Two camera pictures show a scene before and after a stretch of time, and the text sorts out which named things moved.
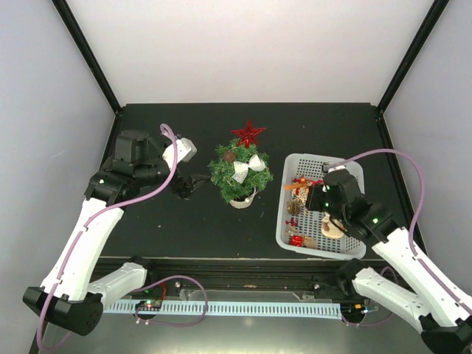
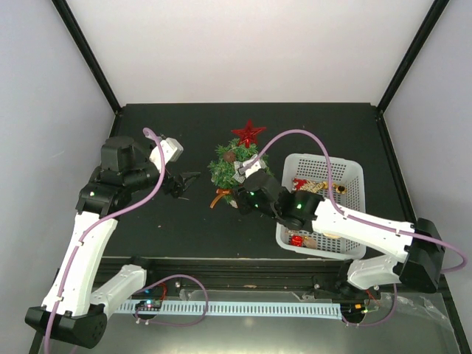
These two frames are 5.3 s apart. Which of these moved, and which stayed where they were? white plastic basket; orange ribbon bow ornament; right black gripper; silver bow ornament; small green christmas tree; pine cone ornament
Moved: orange ribbon bow ornament; right black gripper
Stayed: silver bow ornament; white plastic basket; pine cone ornament; small green christmas tree
